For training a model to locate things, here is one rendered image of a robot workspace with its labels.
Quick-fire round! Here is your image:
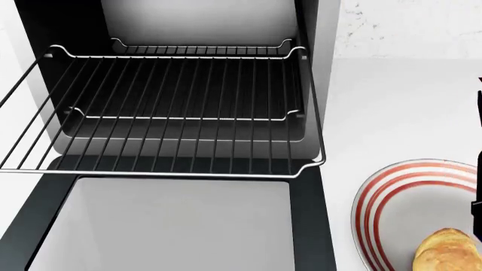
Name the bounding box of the golden bread roll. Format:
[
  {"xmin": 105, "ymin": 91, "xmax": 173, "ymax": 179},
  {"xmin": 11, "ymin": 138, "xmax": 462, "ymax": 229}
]
[{"xmin": 413, "ymin": 227, "xmax": 482, "ymax": 271}]

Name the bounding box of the white plate with red stripes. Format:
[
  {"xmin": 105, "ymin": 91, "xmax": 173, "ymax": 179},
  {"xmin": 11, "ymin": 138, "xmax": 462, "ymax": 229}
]
[{"xmin": 350, "ymin": 158, "xmax": 482, "ymax": 271}]

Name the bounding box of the oven door with glass pane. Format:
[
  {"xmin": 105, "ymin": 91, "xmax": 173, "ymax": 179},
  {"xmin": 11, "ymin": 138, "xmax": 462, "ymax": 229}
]
[{"xmin": 0, "ymin": 156, "xmax": 337, "ymax": 271}]

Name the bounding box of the black oven body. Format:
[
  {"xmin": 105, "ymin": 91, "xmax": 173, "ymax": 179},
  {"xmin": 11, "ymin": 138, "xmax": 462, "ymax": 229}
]
[{"xmin": 23, "ymin": 0, "xmax": 337, "ymax": 166}]

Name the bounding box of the small metal wire oven rack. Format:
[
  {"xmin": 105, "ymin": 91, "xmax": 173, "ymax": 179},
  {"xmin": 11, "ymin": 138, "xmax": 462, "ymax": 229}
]
[{"xmin": 63, "ymin": 37, "xmax": 307, "ymax": 122}]

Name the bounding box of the large metal wire oven rack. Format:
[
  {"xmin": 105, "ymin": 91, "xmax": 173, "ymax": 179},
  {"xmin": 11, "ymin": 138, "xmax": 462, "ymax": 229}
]
[{"xmin": 0, "ymin": 44, "xmax": 327, "ymax": 180}]

